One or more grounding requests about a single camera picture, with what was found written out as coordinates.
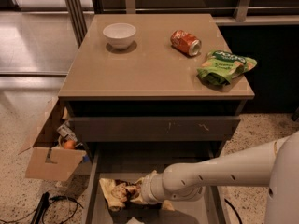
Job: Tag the crumpled packet in box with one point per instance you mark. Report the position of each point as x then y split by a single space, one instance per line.
65 132

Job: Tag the open middle drawer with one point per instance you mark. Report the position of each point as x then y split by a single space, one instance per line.
130 164

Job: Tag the green chip bag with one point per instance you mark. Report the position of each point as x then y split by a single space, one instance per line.
221 67

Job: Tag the brown chip bag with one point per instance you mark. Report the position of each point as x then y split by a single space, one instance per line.
118 193

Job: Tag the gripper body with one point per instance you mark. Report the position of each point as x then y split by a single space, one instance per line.
147 187

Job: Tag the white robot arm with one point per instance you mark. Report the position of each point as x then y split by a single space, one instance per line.
274 165

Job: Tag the white ceramic bowl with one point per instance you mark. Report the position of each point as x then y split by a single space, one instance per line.
119 35

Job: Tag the cardboard box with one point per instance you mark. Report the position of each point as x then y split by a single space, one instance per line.
49 160

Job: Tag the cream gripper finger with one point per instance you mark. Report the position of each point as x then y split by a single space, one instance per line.
147 178

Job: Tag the orange fruit in box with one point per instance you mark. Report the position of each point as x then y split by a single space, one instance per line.
70 144

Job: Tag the closed top drawer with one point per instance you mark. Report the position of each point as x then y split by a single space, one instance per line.
154 129

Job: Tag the grey drawer cabinet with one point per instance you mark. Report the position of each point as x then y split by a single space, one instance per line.
150 78

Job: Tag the orange soda can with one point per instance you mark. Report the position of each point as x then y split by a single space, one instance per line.
185 42

